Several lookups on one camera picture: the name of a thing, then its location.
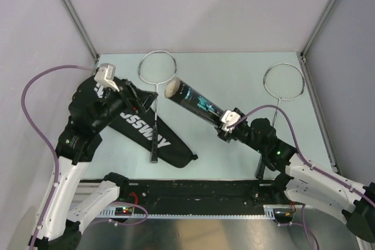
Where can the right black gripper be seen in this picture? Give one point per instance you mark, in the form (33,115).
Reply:
(226,136)

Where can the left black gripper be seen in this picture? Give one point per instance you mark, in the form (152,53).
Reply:
(135,99)

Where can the black shuttlecock tube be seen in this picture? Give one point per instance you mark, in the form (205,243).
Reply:
(196,103)

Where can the shuttlecock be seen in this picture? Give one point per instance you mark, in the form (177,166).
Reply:
(172,87)

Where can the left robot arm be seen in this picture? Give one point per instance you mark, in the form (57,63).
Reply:
(59,226)

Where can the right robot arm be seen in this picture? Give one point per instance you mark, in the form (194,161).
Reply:
(302,180)

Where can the left white badminton racket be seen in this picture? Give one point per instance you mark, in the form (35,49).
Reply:
(154,140)

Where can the white badminton racket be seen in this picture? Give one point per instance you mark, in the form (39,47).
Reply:
(284,81)
(154,140)

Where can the right white badminton racket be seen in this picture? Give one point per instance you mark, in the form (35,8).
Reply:
(284,81)

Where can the black racket cover bag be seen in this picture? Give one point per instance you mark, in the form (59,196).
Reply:
(140,127)

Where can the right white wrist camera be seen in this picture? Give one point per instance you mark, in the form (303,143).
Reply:
(228,119)

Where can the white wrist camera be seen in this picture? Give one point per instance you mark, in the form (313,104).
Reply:
(228,119)
(105,76)

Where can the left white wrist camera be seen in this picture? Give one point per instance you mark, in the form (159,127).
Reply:
(105,76)

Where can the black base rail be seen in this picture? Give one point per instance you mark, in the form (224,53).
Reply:
(203,197)

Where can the left aluminium frame post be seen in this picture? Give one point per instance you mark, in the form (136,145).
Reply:
(81,30)

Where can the aluminium frame post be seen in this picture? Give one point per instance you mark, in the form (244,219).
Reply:
(81,30)
(327,12)

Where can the right aluminium frame post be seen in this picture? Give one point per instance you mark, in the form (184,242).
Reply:
(327,12)

